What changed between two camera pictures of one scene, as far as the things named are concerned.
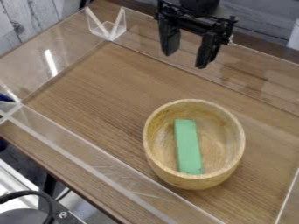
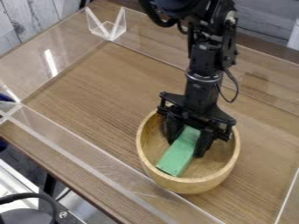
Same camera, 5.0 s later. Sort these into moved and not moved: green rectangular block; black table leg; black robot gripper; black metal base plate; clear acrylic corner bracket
Moved: black robot gripper; green rectangular block
Not moved: clear acrylic corner bracket; black table leg; black metal base plate
